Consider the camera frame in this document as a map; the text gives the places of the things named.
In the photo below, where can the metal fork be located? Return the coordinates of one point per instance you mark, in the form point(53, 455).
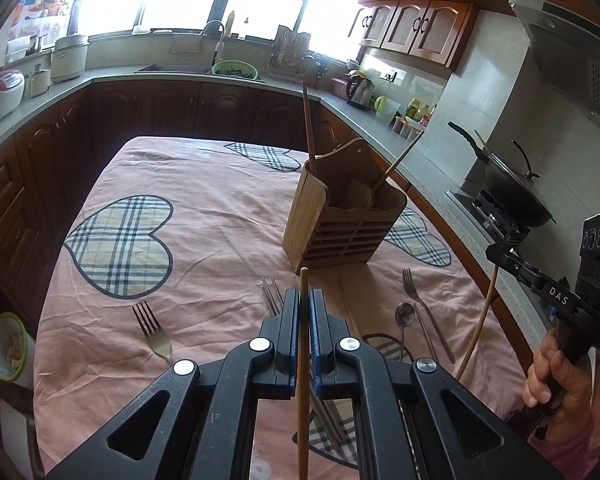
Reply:
point(420, 295)
point(155, 335)

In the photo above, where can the wooden upper cabinets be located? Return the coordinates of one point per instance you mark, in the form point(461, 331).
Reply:
point(430, 25)

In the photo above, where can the green cup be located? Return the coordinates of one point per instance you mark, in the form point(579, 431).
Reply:
point(386, 108)

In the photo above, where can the kitchen sink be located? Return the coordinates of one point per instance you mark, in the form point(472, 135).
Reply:
point(172, 68)

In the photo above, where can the person's right forearm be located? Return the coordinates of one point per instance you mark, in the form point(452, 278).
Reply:
point(597, 440)

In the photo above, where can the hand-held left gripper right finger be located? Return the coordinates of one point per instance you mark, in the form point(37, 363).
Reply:
point(314, 332)

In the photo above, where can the steel electric kettle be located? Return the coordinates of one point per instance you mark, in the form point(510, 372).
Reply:
point(360, 91)

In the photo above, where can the small clear bottle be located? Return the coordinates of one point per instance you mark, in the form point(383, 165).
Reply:
point(246, 27)

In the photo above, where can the dark wooden chopstick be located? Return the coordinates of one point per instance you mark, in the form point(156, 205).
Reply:
point(308, 125)

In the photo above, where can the black gas stove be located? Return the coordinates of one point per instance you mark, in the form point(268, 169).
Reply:
point(490, 215)

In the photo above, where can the metal dish rack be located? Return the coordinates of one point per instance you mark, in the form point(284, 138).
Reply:
point(290, 50)

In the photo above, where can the green-rimmed bowl of food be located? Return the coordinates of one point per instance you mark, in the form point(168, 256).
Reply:
point(7, 347)

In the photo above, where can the pink heart-print tablecloth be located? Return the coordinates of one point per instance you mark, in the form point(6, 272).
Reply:
point(220, 220)

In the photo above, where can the beige dish cloth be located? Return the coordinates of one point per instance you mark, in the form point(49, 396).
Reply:
point(185, 47)

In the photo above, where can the white wall socket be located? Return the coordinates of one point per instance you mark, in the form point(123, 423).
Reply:
point(390, 76)

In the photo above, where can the white and red rice cooker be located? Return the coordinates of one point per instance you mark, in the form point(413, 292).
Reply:
point(0, 95)

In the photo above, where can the metal chopstick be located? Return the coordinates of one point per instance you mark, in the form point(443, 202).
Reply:
point(272, 296)
point(266, 296)
point(277, 294)
point(426, 332)

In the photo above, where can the pink storage box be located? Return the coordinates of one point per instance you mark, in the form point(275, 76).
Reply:
point(338, 88)

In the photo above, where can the seasoning jar set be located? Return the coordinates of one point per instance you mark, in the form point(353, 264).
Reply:
point(409, 129)

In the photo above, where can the condiment bottle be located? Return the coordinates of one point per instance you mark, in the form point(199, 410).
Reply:
point(414, 109)

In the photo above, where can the metal spoon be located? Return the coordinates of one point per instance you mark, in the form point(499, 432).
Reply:
point(405, 316)

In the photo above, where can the brown wooden chopstick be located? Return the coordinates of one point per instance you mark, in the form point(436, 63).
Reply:
point(303, 435)

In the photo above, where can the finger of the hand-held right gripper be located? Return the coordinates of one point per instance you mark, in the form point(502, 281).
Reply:
point(525, 271)

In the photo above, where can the steel range hood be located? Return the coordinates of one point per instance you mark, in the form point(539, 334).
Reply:
point(575, 55)

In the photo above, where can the light wooden chopstick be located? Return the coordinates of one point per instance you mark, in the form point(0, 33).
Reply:
point(400, 157)
point(482, 320)

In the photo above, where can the black wok lid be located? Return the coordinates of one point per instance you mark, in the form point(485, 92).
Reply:
point(510, 165)

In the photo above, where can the green basin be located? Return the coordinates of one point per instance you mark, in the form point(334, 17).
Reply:
point(235, 70)

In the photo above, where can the grey kitchen countertop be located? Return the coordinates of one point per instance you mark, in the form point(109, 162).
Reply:
point(66, 91)

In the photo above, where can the fruit wall poster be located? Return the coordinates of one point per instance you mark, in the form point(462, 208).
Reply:
point(45, 5)

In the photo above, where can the wooden utensil holder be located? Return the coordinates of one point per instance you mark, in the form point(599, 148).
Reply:
point(340, 240)

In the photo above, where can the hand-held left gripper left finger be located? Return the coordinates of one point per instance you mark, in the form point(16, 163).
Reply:
point(292, 332)

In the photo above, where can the curved metal faucet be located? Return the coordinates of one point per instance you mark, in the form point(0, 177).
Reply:
point(219, 45)

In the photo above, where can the small white lidded pot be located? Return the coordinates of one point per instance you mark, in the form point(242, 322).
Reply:
point(38, 82)

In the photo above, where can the person's right hand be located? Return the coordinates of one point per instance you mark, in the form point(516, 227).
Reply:
point(570, 385)

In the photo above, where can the large white electric pot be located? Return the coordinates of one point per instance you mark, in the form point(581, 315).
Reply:
point(70, 60)

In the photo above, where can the black wok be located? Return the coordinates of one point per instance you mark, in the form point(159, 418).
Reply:
point(517, 200)

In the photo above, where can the yellow bottle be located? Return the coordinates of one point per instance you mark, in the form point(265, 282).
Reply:
point(230, 25)

